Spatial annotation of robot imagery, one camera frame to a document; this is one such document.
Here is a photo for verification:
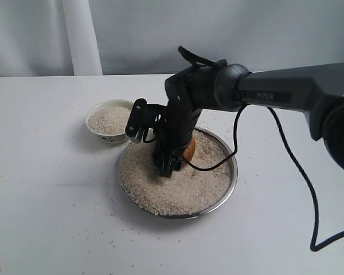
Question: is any brown wooden cup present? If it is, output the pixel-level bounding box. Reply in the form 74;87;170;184
183;137;196;162

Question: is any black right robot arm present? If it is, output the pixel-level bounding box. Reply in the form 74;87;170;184
153;62;344;177

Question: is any rice in small bowl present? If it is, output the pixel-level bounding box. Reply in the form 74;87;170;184
88;106;131;135

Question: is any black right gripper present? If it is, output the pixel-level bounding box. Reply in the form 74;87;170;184
144;65;220;178

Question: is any large steel basin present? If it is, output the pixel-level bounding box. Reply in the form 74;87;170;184
116;127;239;220

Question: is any white backdrop curtain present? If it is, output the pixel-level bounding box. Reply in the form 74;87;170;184
0;1;344;77

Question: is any black camera cable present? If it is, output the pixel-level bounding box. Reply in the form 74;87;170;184
143;45;344;252

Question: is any small cream floral bowl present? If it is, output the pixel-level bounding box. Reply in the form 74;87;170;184
85;99;133;144

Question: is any rice in steel basin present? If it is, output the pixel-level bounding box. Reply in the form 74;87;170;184
119;130;232;216

